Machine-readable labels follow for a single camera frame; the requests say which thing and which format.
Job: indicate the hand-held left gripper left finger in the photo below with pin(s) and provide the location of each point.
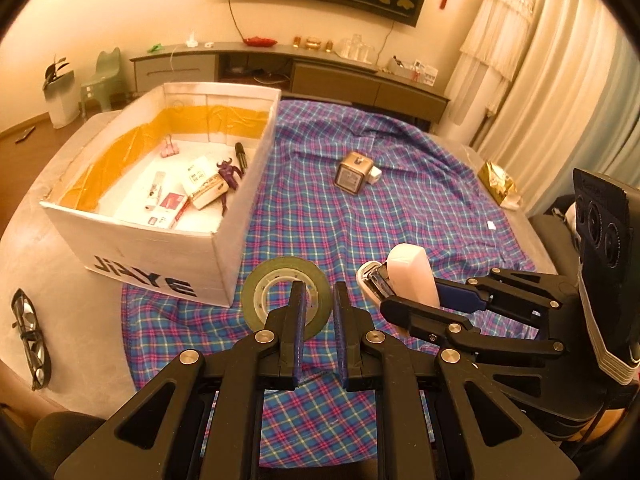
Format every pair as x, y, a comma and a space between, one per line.
299, 330

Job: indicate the purple toy figure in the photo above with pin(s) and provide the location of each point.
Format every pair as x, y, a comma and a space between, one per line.
229, 175

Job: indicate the small white paper scrap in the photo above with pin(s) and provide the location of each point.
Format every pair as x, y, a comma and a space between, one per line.
491, 225

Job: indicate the white tissue pack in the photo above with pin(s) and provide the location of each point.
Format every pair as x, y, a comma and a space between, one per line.
200, 175

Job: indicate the small green toy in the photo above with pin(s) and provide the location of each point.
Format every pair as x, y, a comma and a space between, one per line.
155, 48

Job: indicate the gold foil packet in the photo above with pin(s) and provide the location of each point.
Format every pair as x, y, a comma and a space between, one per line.
495, 180

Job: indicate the green plastic child chair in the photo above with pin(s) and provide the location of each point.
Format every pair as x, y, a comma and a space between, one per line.
107, 67

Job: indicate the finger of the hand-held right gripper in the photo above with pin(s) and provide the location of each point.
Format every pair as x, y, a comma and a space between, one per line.
457, 295
425, 322

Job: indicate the grey television cabinet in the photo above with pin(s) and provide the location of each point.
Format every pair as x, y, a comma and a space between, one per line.
325, 77

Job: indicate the beige curtain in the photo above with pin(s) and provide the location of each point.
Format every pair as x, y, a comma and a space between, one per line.
575, 85

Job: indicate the silver barcode tube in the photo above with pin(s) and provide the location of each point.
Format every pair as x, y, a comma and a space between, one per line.
156, 190

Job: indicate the clear glass cups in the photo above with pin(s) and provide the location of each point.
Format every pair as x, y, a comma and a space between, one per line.
357, 49

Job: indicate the black marker pen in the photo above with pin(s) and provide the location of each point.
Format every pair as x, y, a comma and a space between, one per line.
241, 155

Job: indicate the white bin with plant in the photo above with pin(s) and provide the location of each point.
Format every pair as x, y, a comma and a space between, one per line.
62, 105

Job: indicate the dark olive cloth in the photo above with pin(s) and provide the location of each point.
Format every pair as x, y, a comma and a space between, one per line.
60, 440

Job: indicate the potted plant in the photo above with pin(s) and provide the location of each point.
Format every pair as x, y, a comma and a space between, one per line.
55, 70

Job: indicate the white cardboard box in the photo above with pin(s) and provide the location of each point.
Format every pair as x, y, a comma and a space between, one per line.
150, 255

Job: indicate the gold cube clock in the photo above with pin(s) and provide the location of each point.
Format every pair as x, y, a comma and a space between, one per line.
352, 177

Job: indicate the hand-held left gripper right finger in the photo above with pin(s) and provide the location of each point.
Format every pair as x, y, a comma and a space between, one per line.
341, 330

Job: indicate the air conditioner with lace cover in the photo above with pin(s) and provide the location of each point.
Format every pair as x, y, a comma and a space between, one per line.
490, 35

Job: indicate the pink binder clip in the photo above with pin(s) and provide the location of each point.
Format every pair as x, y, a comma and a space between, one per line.
169, 147

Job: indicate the white stapler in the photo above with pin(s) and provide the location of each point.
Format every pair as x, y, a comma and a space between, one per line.
410, 270

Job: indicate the green tape roll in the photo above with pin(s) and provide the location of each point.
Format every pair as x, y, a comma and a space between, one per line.
285, 262

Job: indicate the dark remote control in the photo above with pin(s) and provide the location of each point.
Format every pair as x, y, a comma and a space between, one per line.
25, 134

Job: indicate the white charger plug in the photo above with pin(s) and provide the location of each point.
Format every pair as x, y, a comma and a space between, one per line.
375, 176

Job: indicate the red and white card pack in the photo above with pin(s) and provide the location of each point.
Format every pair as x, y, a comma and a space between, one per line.
172, 202

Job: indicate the white desk organizer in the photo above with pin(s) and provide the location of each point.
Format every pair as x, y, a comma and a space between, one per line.
415, 70

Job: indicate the small white figurine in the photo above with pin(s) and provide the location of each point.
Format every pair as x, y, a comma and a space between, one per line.
192, 40

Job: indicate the blue plaid cloth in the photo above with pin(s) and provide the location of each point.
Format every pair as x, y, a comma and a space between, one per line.
310, 220

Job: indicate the red boat-shaped ornament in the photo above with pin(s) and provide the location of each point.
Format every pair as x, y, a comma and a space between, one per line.
259, 40

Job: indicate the black-framed eyeglasses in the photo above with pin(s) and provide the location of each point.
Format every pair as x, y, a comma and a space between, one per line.
27, 320

